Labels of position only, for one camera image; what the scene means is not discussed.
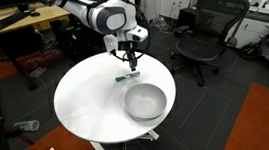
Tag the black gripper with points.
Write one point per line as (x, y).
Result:
(127, 47)

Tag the blue marker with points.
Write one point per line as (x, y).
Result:
(126, 77)

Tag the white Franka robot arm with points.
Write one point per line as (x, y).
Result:
(108, 17)

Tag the grey bowl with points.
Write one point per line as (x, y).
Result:
(145, 100)

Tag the black printer stand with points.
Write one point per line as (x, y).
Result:
(154, 6)

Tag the black storage box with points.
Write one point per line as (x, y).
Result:
(187, 15)

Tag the black mesh office chair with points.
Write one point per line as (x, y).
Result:
(205, 47)

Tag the light wooden desk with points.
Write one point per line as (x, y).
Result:
(44, 14)

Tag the black computer mouse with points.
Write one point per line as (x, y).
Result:
(35, 14)

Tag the black scooter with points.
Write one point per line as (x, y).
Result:
(249, 51)

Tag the white cabinet desk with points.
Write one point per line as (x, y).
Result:
(253, 25)

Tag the black flat keyboard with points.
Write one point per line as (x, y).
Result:
(6, 20)

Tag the black computer monitor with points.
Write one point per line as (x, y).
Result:
(6, 2)

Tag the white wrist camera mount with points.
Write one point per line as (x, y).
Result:
(110, 44)

